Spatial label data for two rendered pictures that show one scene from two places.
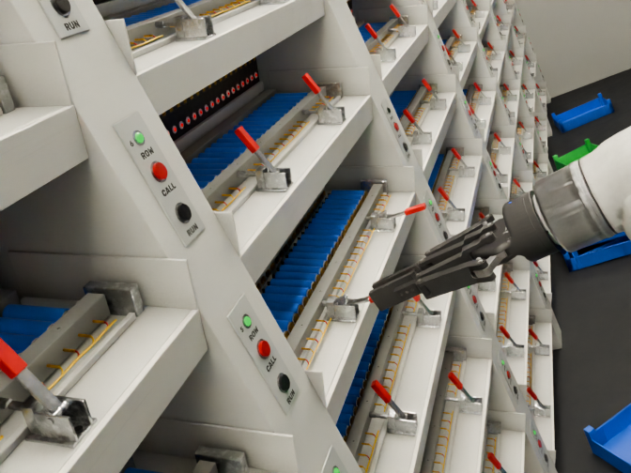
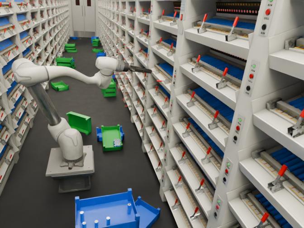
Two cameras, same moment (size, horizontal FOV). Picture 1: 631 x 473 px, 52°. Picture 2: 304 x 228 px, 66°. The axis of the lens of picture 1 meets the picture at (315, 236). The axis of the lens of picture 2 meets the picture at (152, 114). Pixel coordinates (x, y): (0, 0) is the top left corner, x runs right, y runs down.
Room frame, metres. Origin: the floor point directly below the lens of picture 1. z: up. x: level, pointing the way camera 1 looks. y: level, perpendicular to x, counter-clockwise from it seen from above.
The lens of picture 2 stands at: (2.16, -1.34, 1.40)
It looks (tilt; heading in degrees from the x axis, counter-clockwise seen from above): 24 degrees down; 136
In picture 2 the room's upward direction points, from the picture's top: 5 degrees clockwise
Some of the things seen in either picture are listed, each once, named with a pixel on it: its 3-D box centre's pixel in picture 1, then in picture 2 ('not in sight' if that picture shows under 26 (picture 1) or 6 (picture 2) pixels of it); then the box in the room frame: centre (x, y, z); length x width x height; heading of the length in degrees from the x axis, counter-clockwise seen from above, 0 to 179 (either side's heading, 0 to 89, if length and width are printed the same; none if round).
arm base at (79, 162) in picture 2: not in sight; (73, 158); (0.63, -0.69, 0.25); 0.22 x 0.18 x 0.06; 143
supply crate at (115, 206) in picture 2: not in sight; (106, 211); (1.40, -0.87, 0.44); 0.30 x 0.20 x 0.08; 65
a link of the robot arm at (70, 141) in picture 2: not in sight; (71, 142); (0.61, -0.68, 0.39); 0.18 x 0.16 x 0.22; 178
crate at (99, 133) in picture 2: not in sight; (110, 133); (0.15, -0.02, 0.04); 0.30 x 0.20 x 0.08; 62
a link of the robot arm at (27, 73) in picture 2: not in sight; (30, 75); (0.58, -0.91, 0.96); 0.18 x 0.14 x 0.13; 88
